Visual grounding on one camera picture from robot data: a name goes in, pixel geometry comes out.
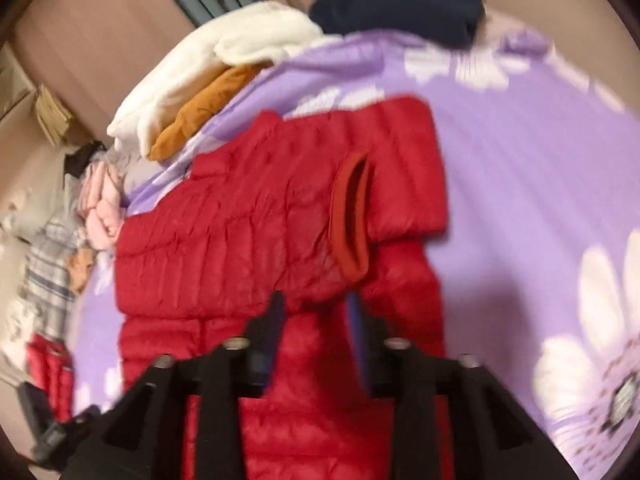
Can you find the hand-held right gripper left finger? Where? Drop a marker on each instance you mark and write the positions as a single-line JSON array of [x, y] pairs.
[[265, 355]]

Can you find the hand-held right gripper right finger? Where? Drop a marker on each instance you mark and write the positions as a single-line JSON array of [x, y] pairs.
[[364, 342]]

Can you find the red puffer jacket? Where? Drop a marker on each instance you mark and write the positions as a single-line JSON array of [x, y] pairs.
[[260, 200]]

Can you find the grey striped garment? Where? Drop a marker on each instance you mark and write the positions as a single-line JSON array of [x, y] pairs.
[[52, 275]]

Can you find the small orange cloth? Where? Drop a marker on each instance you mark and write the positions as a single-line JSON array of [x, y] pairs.
[[81, 270]]

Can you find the pink garment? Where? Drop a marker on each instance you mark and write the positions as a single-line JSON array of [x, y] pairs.
[[102, 210]]

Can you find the purple floral bed sheet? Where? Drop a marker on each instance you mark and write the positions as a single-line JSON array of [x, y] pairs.
[[520, 170]]

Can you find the mustard orange garment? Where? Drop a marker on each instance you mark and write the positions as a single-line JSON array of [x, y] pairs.
[[200, 110]]

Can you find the black cloth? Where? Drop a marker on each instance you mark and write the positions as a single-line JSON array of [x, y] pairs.
[[85, 157]]

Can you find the white fleece garment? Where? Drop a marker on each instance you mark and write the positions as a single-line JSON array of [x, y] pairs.
[[200, 70]]

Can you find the navy blue garment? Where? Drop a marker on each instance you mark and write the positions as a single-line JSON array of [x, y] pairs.
[[405, 7]]

